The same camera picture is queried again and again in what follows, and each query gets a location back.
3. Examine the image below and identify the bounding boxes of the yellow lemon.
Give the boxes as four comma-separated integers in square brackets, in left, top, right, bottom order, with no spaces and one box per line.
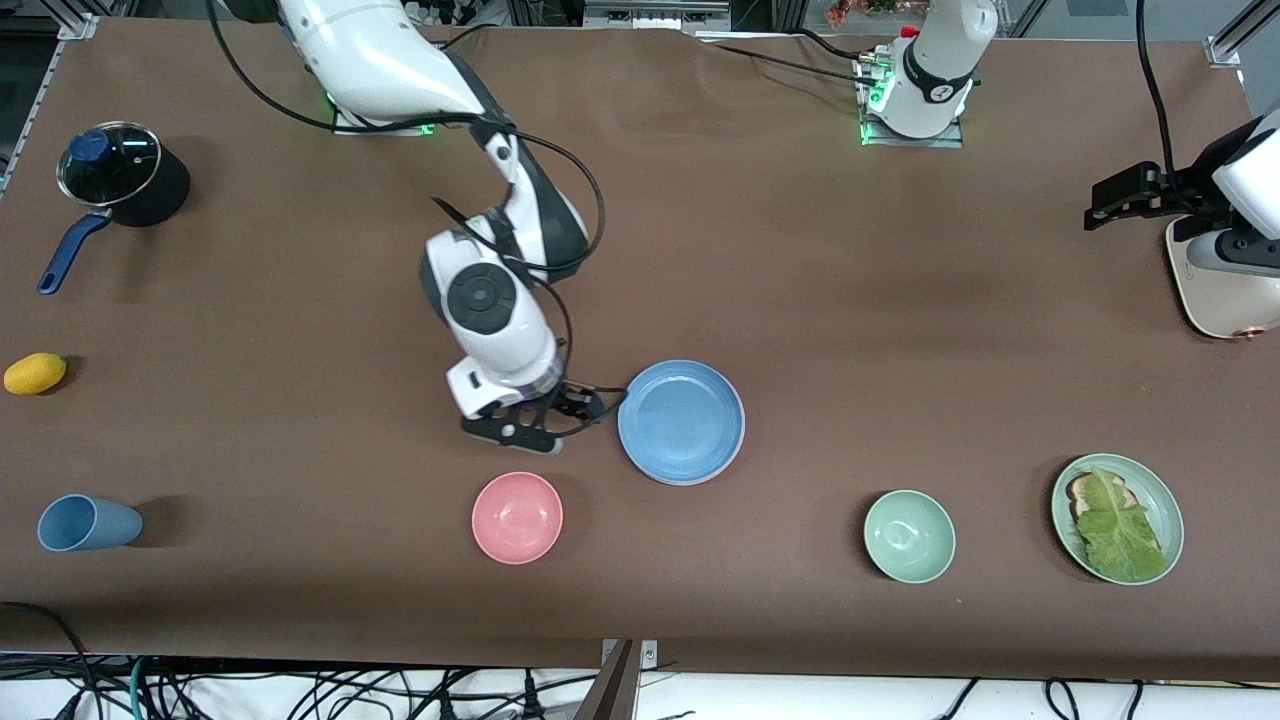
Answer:
[3,352,68,396]

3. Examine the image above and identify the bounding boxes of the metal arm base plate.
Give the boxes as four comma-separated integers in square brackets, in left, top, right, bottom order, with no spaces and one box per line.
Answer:
[332,95,439,136]
[860,55,966,149]

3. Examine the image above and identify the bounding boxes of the grey metal box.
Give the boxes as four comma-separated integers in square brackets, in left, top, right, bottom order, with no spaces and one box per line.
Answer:
[583,0,733,31]

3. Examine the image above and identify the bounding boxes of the mint green plate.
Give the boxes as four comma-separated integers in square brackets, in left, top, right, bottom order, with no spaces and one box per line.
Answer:
[1050,453,1186,586]

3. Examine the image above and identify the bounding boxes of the tangled black floor cables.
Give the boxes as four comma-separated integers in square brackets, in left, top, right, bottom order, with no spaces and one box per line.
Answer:
[150,660,601,720]

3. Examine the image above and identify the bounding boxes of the white power strip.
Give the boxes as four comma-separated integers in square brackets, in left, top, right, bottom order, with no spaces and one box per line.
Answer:
[405,0,486,29]

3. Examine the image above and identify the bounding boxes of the mint green bowl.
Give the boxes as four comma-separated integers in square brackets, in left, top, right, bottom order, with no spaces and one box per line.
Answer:
[863,489,957,584]

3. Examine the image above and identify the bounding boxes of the black pot with blue handle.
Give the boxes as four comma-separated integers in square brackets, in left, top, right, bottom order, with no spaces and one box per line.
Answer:
[38,145,193,297]

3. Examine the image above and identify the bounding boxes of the blue shallow plate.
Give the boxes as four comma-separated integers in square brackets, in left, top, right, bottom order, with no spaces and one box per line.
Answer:
[617,360,746,484]

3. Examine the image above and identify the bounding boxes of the black base cable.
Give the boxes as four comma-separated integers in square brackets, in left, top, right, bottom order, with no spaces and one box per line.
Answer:
[795,28,866,63]
[440,22,501,53]
[700,38,881,86]

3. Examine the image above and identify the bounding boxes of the brown table cover sheet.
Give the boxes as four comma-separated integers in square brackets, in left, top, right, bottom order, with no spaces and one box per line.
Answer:
[0,18,1280,681]

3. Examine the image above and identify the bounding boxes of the small pink bowl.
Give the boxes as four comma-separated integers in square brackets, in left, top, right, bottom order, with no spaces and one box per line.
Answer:
[471,471,564,565]

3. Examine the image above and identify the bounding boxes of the blue plastic cup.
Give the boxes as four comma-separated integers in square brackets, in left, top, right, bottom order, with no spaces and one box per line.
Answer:
[37,494,144,553]

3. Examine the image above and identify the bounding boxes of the grey camera stand pole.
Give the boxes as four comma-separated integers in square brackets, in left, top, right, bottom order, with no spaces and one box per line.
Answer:
[575,638,661,720]

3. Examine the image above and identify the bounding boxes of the aluminium frame extrusion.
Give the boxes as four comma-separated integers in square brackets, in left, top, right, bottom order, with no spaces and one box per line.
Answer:
[1205,0,1280,69]
[0,12,101,196]

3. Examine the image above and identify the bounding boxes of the green lettuce leaf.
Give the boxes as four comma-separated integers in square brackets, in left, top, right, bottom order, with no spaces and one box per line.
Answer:
[1075,467,1169,583]

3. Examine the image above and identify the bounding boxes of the orange red decorative items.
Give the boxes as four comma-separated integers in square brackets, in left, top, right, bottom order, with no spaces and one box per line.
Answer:
[826,0,936,28]

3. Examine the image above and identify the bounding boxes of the pink shallow plate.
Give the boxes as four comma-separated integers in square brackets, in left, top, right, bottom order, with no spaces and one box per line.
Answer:
[640,400,748,488]

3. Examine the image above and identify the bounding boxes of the glass lid with blue knob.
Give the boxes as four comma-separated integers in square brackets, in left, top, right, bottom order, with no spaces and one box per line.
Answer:
[57,121,163,207]

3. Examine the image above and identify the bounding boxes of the toast slice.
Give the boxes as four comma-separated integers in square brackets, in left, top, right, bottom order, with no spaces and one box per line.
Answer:
[1065,472,1137,523]

